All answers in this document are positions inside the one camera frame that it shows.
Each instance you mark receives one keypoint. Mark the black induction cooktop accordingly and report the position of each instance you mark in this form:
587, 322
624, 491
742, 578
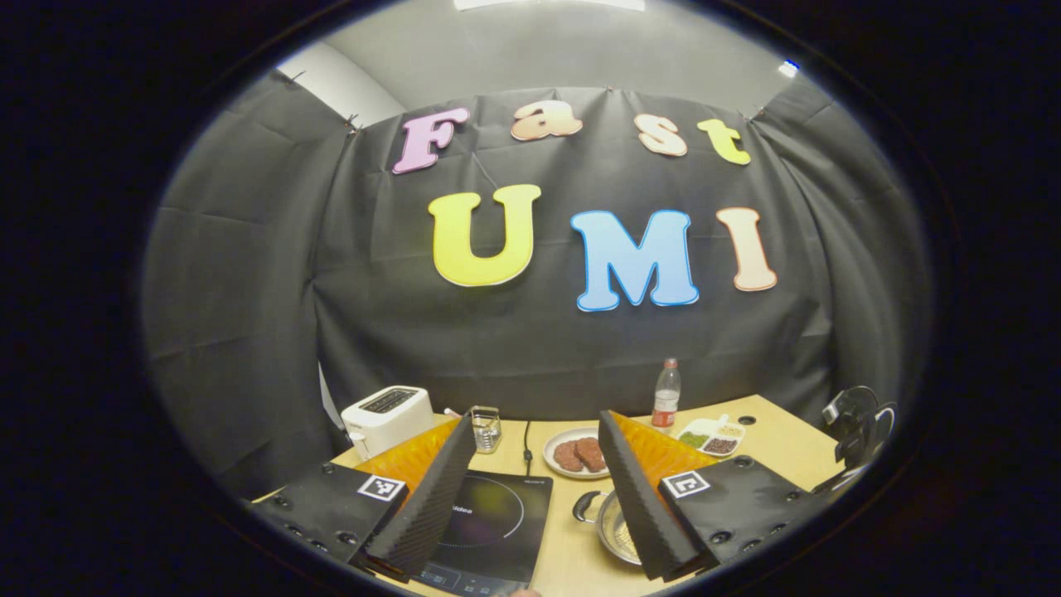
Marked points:
497, 522

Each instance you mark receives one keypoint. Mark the white divided dish of beans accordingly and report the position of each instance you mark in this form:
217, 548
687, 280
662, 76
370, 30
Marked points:
711, 437

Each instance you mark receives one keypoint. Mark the white round plate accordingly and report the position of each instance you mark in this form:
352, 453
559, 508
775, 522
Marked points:
555, 468

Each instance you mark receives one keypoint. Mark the black backdrop cloth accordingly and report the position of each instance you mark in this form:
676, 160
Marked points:
539, 332

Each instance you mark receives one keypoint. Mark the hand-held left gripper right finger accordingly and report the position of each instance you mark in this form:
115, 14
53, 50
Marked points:
634, 497

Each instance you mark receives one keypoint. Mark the white toaster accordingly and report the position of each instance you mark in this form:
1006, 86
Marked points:
385, 419

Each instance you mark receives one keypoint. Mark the clear bottle with red label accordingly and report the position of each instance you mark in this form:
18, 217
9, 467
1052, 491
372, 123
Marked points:
666, 402

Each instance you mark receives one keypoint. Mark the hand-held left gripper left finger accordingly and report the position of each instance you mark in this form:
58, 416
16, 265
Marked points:
431, 506

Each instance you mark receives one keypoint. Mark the brown meat patty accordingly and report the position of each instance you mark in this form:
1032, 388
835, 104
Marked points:
569, 456
592, 453

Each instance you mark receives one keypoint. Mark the pile of soybeans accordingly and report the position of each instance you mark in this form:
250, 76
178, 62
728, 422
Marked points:
627, 543

